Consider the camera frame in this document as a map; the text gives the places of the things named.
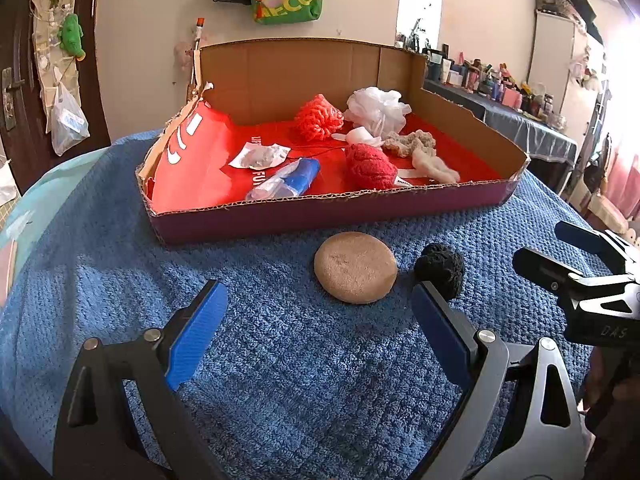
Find clear hanging plastic bag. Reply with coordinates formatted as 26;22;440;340
50;80;91;157

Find shallow cardboard box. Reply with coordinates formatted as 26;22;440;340
135;37;531;247

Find white mesh bath pouf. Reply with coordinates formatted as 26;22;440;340
342;86;412;136

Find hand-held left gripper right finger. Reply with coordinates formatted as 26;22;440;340
411;281;587;480

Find row of cosmetic bottles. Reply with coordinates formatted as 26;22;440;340
422;47;568;128

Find orange knitted scrubber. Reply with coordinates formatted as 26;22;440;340
294;93;346;142

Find teal bed sheet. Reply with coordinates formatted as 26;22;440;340
0;147;113;261

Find pink curtain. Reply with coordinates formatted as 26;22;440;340
605;145;640;221

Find orange tipped stick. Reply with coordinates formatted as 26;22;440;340
187;16;206;86

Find red knitted yarn scrubber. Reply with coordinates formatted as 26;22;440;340
344;144;426;191

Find green frog plush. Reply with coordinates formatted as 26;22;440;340
57;12;86;58

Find metal door handle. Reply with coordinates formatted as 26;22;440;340
1;67;26;132

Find grey cloth covered table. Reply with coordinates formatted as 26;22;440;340
424;79;578;166

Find beige knitted rope scrubber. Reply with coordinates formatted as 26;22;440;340
382;130;461;184

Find blue white bagged cloth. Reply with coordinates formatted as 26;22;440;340
245;157;321;201

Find small white cloth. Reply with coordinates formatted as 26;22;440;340
332;127;386;150

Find tall wall mirror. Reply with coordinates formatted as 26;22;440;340
396;0;446;53

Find blue textured blanket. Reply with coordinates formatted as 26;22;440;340
0;130;640;480

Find red plastic bag liner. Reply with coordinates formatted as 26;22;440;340
150;100;503;216

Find dark wooden door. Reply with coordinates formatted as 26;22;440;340
0;0;111;193

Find white crumpled wrapper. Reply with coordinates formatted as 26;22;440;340
229;142;290;170

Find beige storage box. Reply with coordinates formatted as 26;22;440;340
587;192;631;233

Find clear hanging pocket organizer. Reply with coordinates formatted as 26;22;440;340
29;0;81;116

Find black knitted scrubber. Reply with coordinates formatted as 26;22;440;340
413;242;466;301

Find round tan sponge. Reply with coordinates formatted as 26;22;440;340
314;231;399;304

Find white wardrobe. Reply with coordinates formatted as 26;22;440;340
527;0;608;131

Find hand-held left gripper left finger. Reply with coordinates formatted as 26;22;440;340
52;280;230;480

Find person's right hand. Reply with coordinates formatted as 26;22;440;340
582;347;640;433

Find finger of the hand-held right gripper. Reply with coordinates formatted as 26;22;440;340
554;221;628;273
512;247;585;307

